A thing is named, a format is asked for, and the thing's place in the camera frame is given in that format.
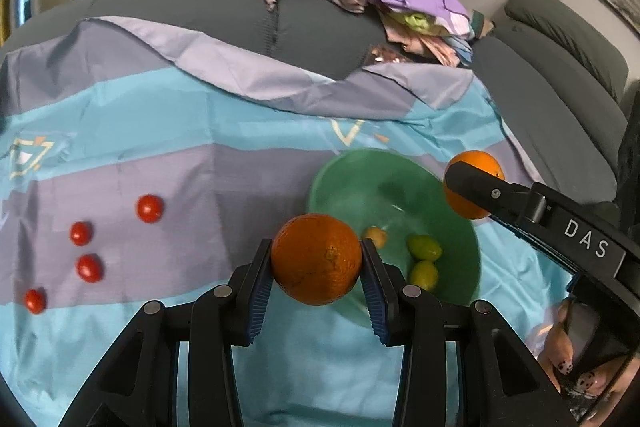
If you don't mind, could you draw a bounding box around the blue and purple bed sheet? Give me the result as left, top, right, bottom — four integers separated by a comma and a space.
0, 17, 581, 427

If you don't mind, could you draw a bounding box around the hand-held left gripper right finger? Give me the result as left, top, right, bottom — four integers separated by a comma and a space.
361, 237, 578, 427

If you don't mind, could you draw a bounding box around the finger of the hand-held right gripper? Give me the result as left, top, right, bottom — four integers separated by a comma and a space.
487, 213, 577, 276
444, 159, 549, 228

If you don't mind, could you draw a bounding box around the large orange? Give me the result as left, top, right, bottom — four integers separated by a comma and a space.
271, 213, 363, 306

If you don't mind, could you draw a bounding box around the yellow-green cloth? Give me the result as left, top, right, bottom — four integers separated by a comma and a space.
395, 12, 436, 32

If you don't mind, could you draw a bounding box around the small beige round fruit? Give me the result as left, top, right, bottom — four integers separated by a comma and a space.
363, 227, 389, 250

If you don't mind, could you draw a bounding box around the red cherry tomato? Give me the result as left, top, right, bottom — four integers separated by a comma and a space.
69, 221, 94, 247
76, 254, 105, 283
136, 194, 165, 224
24, 288, 47, 314

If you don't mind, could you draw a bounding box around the small orange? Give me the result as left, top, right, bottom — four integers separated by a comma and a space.
442, 150, 507, 220

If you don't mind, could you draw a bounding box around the green jujube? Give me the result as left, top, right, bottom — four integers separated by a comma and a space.
408, 260, 441, 292
406, 234, 444, 262

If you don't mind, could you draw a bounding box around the person's right hand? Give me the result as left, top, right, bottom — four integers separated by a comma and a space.
537, 298, 637, 401

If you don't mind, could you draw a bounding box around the green plastic bowl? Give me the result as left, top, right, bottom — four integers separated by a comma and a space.
306, 148, 482, 328

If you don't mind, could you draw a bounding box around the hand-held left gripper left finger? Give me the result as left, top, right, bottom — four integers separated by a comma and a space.
60, 237, 274, 427

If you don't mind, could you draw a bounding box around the grey sofa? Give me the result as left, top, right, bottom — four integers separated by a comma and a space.
0, 0, 631, 208

